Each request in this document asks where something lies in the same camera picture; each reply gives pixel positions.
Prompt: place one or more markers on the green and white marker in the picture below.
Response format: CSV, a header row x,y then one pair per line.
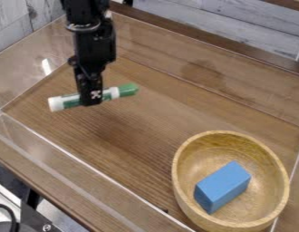
x,y
65,102

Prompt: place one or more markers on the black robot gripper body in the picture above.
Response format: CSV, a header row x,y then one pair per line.
x,y
89,21

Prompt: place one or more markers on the black metal bracket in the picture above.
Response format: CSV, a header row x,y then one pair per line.
x,y
34,222

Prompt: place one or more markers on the brown wooden bowl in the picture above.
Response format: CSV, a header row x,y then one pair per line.
x,y
201,156

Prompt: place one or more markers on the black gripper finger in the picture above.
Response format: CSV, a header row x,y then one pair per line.
x,y
90,85

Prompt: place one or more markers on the clear acrylic tray walls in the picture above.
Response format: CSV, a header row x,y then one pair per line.
x,y
101,161

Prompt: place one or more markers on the blue rectangular block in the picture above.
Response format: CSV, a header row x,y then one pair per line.
x,y
222,186

